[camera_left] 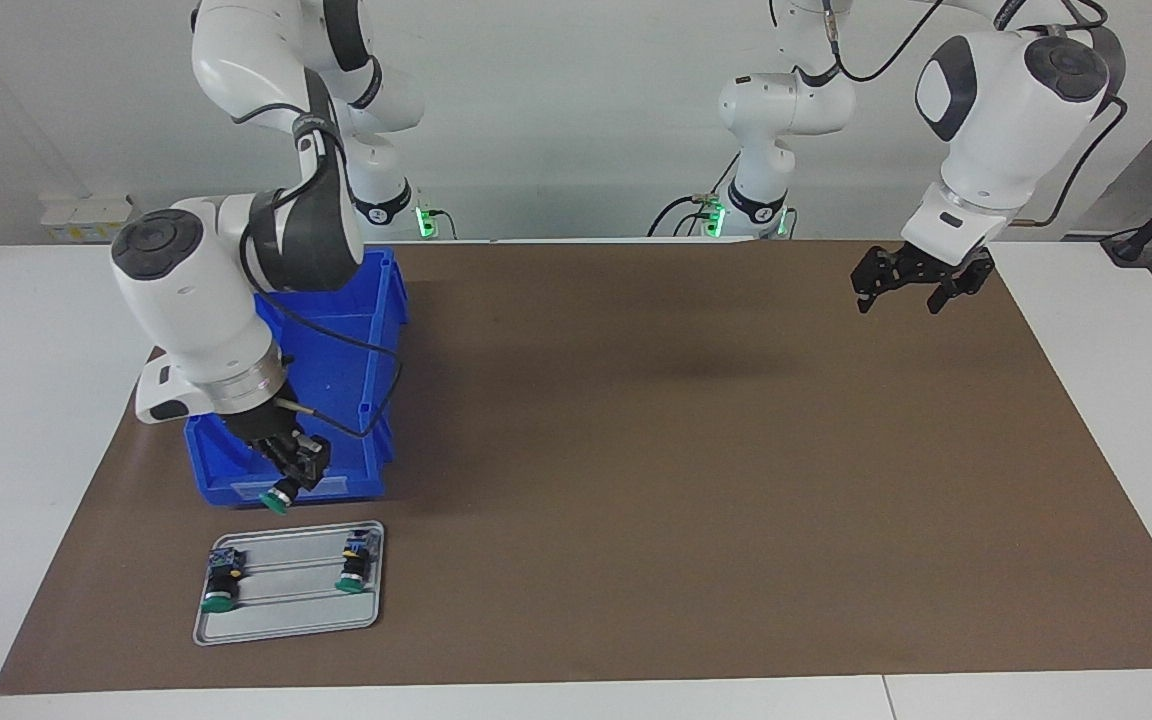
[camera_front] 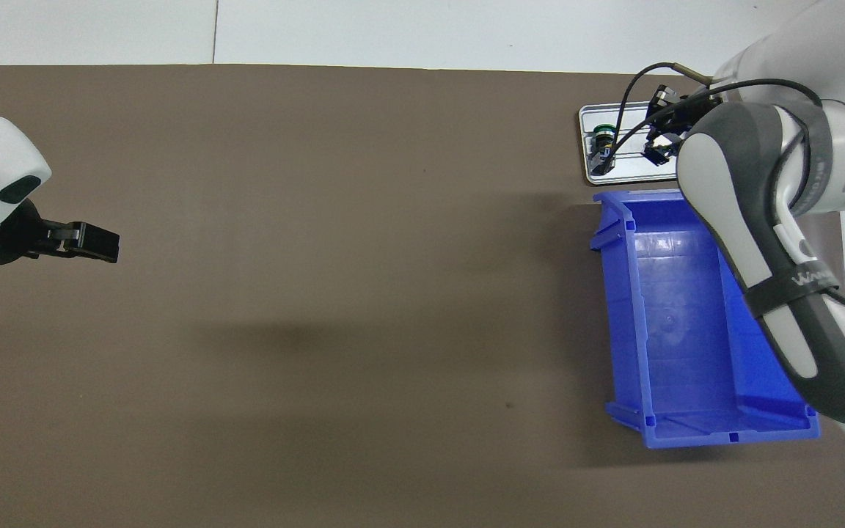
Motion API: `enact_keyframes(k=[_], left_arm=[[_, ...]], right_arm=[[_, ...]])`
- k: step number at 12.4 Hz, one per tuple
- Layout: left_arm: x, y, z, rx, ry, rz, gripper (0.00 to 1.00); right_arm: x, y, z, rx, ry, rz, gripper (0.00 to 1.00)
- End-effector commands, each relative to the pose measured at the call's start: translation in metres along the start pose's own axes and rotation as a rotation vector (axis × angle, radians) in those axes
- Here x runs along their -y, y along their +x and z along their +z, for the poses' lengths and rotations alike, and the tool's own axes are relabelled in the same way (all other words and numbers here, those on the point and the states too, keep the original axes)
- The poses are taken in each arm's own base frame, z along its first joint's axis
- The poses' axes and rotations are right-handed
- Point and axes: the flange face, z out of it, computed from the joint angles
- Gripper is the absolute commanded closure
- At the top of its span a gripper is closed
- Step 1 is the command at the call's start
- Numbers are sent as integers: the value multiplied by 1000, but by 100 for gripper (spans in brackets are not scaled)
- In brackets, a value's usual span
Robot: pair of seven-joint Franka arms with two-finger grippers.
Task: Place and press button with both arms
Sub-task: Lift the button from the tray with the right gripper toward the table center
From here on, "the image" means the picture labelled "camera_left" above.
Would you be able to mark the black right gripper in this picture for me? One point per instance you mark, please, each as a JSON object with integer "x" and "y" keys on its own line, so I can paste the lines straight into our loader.
{"x": 261, "y": 430}

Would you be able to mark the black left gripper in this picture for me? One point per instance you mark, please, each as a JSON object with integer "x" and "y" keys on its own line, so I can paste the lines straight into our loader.
{"x": 926, "y": 268}

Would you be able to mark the green push button switch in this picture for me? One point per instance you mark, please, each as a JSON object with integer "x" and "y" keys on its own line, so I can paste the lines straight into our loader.
{"x": 356, "y": 565}
{"x": 278, "y": 500}
{"x": 222, "y": 585}

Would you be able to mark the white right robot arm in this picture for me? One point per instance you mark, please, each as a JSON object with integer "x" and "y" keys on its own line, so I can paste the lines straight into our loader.
{"x": 196, "y": 300}

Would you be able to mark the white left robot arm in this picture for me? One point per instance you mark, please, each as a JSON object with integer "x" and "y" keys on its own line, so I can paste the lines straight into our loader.
{"x": 1006, "y": 110}

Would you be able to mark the blue plastic storage bin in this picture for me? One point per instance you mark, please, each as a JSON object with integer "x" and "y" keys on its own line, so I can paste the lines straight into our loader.
{"x": 356, "y": 470}

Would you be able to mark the silver metal tray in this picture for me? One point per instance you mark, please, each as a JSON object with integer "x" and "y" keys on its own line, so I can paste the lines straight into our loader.
{"x": 291, "y": 610}

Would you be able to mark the brown table mat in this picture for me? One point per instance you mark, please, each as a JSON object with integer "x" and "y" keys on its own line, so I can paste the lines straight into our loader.
{"x": 686, "y": 500}

